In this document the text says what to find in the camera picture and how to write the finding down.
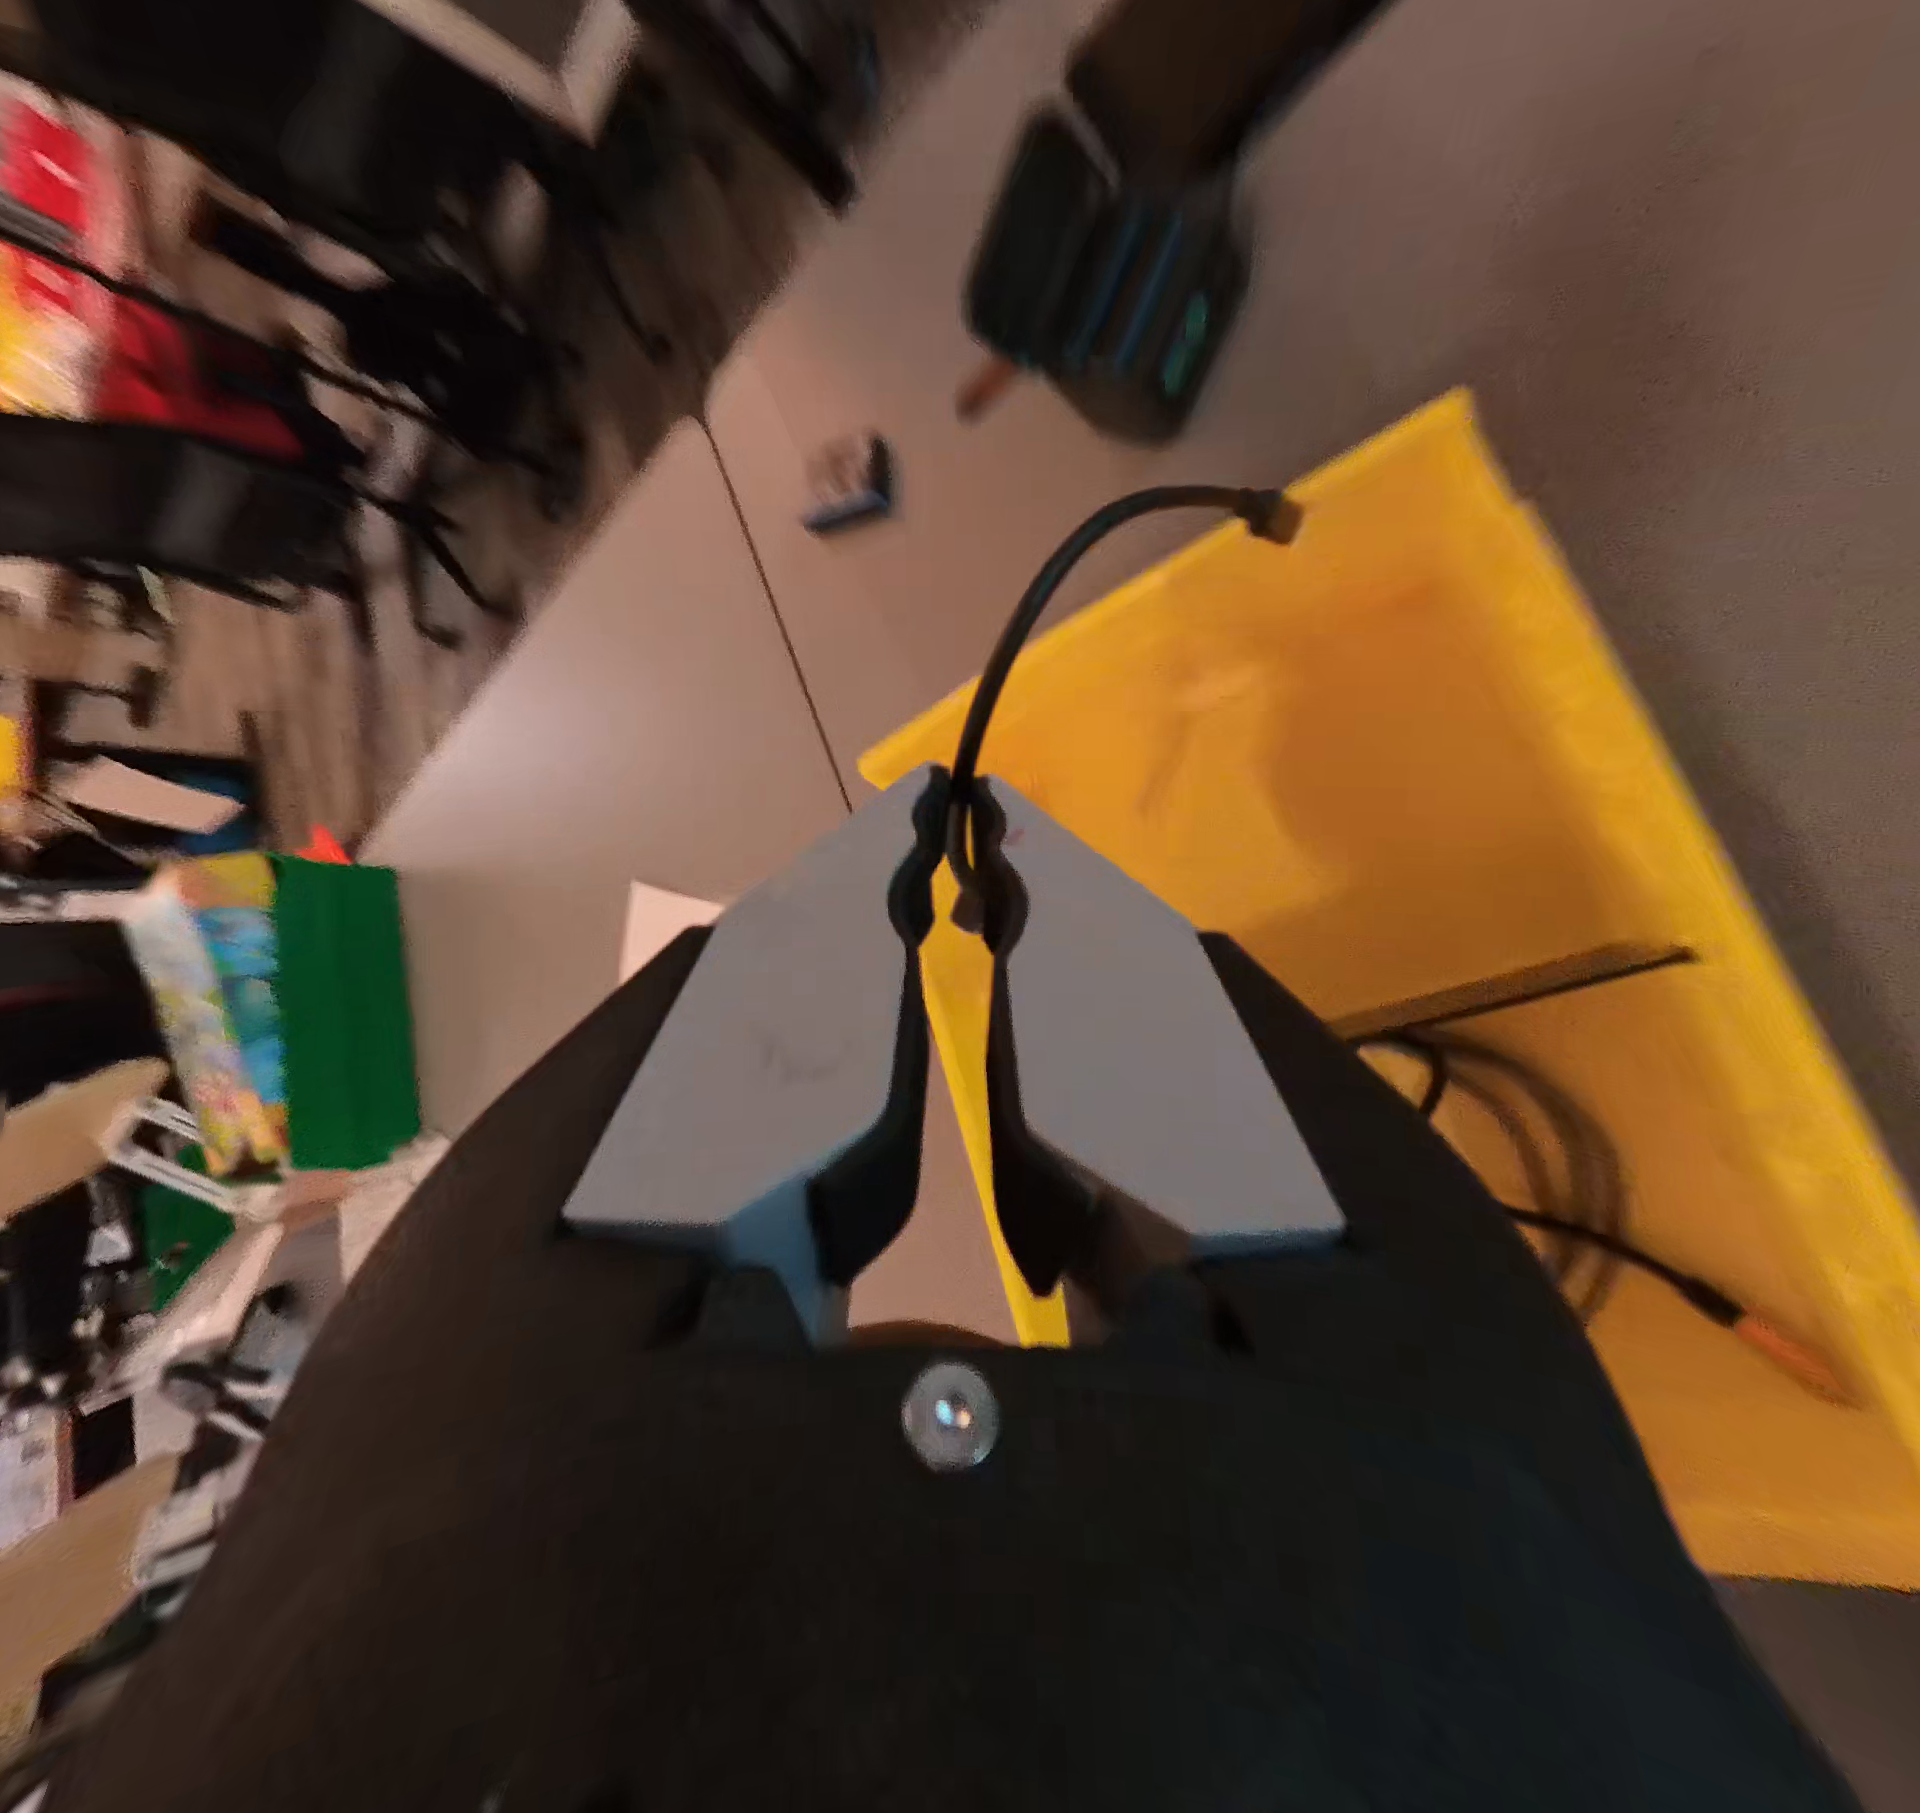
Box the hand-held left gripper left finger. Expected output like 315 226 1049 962
560 762 955 1343

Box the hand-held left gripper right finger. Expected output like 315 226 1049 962
958 775 1351 1303

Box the yellow plastic bin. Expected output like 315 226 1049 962
858 389 1920 1597

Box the black cable with orange plug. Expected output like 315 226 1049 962
942 486 1304 937
1351 1024 1855 1403

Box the person's right forearm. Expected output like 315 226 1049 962
1063 0 1500 176

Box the black bin divider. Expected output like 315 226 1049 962
1327 942 1701 1039

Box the green colourful box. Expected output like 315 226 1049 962
120 844 428 1185

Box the black power station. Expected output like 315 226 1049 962
966 104 1254 448

